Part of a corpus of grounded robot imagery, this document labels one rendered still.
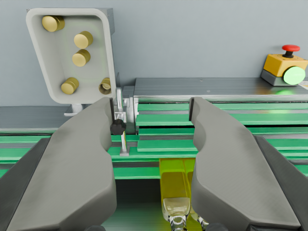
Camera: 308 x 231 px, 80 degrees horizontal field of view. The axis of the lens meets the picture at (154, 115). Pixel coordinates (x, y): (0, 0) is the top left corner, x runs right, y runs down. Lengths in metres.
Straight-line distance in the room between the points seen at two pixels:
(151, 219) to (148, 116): 0.27
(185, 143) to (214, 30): 0.31
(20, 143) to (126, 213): 0.33
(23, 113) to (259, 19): 0.72
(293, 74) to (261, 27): 0.15
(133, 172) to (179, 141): 0.15
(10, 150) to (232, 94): 0.56
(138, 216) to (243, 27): 0.57
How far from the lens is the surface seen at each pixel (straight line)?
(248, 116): 0.46
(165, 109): 0.44
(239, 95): 0.51
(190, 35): 0.55
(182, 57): 0.56
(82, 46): 0.51
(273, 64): 0.61
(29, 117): 0.65
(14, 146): 0.59
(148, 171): 0.51
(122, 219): 0.55
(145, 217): 0.54
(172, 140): 0.46
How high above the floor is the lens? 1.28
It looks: 58 degrees down
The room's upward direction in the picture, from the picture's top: 177 degrees clockwise
